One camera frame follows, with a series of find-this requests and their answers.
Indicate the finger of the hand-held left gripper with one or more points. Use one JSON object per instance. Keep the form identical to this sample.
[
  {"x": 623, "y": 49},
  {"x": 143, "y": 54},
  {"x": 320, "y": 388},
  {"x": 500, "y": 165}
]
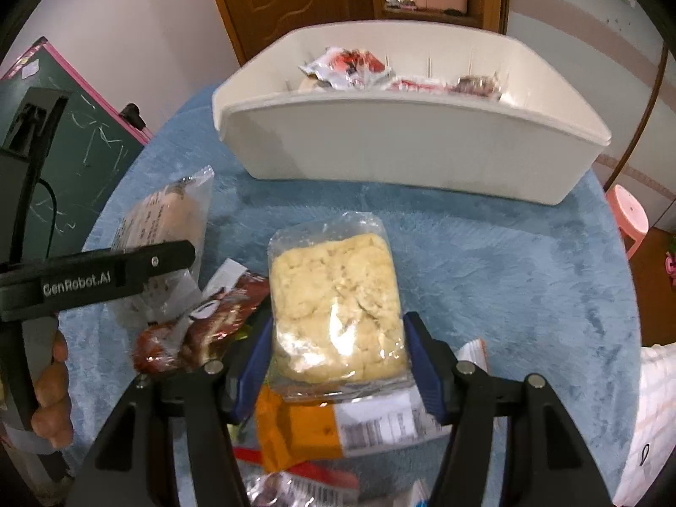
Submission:
[{"x": 158, "y": 261}]

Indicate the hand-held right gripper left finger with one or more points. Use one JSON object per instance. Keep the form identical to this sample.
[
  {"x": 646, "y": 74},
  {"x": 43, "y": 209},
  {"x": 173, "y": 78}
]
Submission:
[{"x": 253, "y": 369}]

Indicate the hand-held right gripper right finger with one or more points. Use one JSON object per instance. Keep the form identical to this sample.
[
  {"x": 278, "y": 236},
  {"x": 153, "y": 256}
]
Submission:
[{"x": 422, "y": 369}]

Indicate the clear brown biscuit packet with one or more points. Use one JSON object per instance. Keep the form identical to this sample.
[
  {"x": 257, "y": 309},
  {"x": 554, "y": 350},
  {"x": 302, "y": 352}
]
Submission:
[{"x": 163, "y": 216}]

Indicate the small brown chocolate packet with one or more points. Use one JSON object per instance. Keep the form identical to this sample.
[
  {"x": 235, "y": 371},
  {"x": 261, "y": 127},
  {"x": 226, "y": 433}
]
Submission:
[{"x": 232, "y": 301}]

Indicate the red orange pastry packet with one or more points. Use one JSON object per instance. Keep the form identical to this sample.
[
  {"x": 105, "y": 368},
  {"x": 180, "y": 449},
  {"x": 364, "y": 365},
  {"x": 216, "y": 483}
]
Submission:
[{"x": 301, "y": 428}]

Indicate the small dark red packet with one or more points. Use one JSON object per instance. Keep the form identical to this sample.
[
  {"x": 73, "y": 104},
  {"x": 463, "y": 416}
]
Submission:
[{"x": 158, "y": 351}]

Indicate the yellow puffed rice cake packet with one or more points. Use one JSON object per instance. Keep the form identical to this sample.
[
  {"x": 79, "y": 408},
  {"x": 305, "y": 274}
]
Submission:
[{"x": 338, "y": 301}]

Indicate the white plastic bin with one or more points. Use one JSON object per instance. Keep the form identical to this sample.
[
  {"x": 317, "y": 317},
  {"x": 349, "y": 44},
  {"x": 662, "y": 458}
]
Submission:
[{"x": 401, "y": 148}]

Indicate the red white nut picture packet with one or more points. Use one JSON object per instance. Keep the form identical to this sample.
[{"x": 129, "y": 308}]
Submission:
[{"x": 348, "y": 66}]

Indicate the red and white snack pouch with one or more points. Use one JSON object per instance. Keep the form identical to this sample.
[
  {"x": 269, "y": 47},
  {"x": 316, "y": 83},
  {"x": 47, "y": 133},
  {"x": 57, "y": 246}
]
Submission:
[{"x": 422, "y": 85}]

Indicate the dark candy wrapper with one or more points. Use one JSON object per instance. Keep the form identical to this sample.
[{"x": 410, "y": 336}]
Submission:
[{"x": 478, "y": 85}]

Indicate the person's left hand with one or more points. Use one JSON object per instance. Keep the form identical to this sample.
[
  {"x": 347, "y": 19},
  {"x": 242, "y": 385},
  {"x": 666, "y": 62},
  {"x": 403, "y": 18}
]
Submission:
[{"x": 50, "y": 396}]

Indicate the black easel knob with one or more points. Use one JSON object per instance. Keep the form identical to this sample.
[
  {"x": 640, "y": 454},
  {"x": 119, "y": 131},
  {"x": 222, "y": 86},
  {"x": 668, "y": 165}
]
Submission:
[{"x": 132, "y": 116}]

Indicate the checkered bed blanket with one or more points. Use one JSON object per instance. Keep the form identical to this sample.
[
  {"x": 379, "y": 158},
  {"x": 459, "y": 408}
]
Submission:
[{"x": 655, "y": 422}]

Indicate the pink plastic stool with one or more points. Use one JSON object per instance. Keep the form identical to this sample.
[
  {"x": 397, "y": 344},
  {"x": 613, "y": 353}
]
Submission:
[{"x": 628, "y": 216}]

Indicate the pink toy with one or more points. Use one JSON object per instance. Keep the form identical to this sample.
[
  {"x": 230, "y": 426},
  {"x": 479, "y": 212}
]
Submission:
[{"x": 670, "y": 264}]

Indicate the floral sliding wardrobe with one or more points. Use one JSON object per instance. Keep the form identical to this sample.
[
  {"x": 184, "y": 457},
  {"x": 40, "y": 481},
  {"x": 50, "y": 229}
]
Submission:
[{"x": 581, "y": 90}]

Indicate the green chalkboard with pink frame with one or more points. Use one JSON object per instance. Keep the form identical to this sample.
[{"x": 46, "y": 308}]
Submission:
[{"x": 90, "y": 158}]

